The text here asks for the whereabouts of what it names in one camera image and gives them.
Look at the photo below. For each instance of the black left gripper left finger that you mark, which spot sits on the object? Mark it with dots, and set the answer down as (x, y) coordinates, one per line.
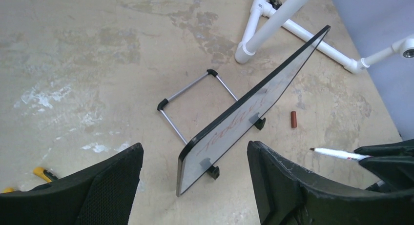
(102, 194)

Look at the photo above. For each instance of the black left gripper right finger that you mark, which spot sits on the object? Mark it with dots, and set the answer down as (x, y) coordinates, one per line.
(289, 194)

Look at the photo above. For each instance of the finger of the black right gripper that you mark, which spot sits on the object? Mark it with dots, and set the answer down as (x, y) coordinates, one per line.
(393, 163)

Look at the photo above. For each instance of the white whiteboard marker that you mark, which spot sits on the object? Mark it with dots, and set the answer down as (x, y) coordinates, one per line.
(340, 154)

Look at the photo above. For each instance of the red-brown marker cap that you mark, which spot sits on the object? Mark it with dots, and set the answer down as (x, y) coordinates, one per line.
(293, 118)

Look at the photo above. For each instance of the black-framed small whiteboard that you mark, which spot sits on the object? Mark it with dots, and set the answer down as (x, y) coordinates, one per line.
(200, 154)

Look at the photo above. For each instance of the yellow-handled pliers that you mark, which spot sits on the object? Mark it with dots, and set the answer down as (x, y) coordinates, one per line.
(45, 174)

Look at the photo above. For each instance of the white pipe with camera sockets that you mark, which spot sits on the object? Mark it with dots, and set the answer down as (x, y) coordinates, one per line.
(403, 47)

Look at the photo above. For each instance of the white PVC pipe frame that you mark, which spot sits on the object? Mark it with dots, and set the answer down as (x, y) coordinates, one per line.
(264, 8)

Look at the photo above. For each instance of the black-handled pliers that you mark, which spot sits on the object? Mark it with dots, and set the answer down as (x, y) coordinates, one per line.
(276, 4)

